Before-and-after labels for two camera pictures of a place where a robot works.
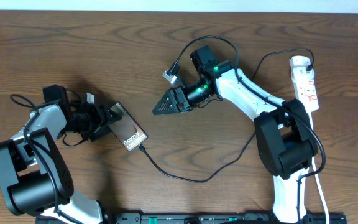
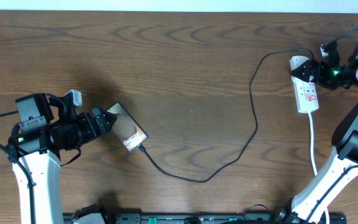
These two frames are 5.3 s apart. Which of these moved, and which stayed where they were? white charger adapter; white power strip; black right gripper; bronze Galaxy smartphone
Moved: black right gripper
Stayed: white power strip; bronze Galaxy smartphone; white charger adapter
